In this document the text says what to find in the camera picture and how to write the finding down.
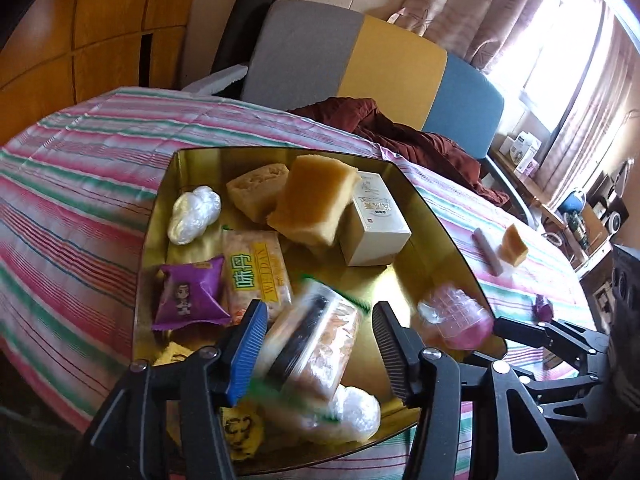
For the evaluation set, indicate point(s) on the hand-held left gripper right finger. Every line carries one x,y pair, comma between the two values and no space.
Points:
395,350

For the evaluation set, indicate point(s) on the black rolled mat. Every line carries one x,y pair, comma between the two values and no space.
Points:
245,20

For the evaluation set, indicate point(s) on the white product boxes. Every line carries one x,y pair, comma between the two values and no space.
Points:
520,150

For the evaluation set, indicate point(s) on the wooden side table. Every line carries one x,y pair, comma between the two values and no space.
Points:
535,190

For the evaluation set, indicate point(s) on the wooden wardrobe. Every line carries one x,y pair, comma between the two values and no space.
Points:
75,25

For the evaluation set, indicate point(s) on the white printed carton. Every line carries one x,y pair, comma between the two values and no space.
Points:
375,220

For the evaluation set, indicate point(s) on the maroon jacket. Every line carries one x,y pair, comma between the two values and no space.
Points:
400,135

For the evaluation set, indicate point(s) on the small wrapped sponge cake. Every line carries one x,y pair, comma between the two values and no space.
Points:
514,246

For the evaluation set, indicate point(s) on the purple snack packet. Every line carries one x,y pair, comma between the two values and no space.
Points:
190,292

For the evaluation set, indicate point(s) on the patterned pink curtain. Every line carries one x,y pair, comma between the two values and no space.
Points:
475,5
590,120

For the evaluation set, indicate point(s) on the white plastic ball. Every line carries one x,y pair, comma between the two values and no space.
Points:
195,212
352,410

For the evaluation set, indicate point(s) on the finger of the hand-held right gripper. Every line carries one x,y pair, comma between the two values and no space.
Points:
560,395
545,335

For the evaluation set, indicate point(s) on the black stereo speaker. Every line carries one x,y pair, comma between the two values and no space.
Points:
612,210

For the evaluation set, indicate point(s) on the yellow-striped rice cracker packet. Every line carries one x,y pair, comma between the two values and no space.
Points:
255,270

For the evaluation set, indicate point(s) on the pale wrapped stick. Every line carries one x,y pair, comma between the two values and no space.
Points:
487,250

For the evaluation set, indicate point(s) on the grey yellow blue sofa chair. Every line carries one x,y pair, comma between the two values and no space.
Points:
325,55

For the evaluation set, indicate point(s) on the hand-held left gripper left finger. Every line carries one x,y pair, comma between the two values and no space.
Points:
245,355

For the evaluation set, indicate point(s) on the wrapped flaky pastry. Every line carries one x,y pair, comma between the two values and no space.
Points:
255,190

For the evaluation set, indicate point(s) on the yellow snack packet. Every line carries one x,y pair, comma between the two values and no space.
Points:
242,432

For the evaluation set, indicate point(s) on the gold tin box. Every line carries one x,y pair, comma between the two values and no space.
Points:
400,285

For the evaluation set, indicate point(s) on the large sponge cake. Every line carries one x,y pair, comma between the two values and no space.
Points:
310,200

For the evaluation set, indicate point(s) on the pink jelly cup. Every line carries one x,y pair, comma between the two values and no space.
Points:
452,317

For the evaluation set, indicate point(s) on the green-edged clear cake packet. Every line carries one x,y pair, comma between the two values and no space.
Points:
320,350

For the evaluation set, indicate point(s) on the small purple candy packet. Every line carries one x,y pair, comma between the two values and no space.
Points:
544,307

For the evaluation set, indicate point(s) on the blue round container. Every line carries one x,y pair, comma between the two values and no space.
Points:
572,201

